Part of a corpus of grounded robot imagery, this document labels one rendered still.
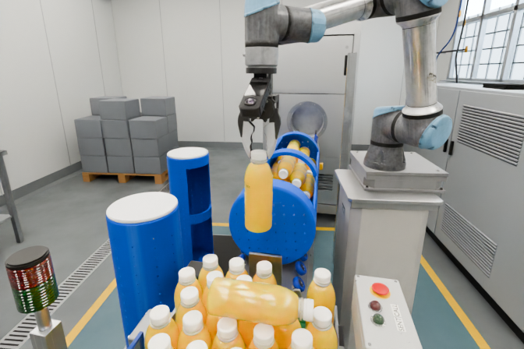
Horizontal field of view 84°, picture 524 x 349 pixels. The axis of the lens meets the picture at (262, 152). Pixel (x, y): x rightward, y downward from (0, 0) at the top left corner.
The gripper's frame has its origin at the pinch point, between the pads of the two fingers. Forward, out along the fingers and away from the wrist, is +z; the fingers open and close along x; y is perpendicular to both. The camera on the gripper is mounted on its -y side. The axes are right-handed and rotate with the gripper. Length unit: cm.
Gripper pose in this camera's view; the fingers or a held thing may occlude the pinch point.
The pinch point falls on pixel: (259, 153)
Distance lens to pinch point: 70.0
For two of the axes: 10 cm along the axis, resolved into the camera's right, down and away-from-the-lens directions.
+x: -9.8, -0.6, 2.0
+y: 2.1, -2.7, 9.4
